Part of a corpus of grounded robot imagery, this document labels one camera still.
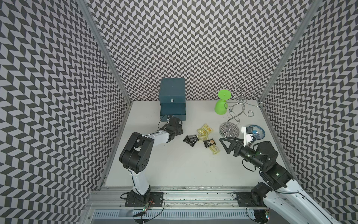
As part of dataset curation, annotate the yellow cookie packet top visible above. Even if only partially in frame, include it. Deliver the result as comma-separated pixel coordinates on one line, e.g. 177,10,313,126
201,124,213,134

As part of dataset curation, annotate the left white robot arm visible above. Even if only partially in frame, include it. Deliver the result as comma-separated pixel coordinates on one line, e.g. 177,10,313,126
119,116,183,201

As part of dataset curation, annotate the black cookie packet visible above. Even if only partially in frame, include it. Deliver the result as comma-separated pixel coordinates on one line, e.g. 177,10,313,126
203,138,216,148

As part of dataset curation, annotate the dark teal drawer box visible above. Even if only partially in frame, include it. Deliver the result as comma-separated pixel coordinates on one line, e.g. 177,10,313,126
158,77,186,121

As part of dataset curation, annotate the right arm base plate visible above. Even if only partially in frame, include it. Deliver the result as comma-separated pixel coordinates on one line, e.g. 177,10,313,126
232,192,266,208

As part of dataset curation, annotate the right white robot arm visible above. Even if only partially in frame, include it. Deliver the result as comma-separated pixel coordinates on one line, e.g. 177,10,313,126
220,137,338,224

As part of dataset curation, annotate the chrome wire hook stand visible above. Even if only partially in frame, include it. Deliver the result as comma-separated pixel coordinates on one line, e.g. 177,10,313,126
219,85,264,138

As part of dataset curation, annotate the yellow cookie packet middle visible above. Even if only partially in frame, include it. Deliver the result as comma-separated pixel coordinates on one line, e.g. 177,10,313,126
197,128,208,141

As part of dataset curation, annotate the black cookie packet barcode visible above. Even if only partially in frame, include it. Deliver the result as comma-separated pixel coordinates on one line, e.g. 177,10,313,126
183,134,199,147

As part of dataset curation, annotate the green plastic goblet cup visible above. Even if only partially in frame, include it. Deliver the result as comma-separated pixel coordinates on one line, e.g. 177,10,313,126
214,89,232,115

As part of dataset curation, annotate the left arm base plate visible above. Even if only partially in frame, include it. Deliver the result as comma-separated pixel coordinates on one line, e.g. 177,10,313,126
125,190,164,208

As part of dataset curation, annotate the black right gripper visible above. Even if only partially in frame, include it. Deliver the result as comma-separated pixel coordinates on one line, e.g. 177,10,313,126
219,137,265,170

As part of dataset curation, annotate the pale yellow cookie packet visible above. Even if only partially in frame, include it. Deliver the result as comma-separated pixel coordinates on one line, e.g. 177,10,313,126
209,145,220,155

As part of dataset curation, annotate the aluminium front rail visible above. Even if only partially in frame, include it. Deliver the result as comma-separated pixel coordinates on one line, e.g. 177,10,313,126
78,186,290,224

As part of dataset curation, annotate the blue floral ceramic bowl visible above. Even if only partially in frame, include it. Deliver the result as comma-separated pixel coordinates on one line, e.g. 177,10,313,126
250,125,266,140

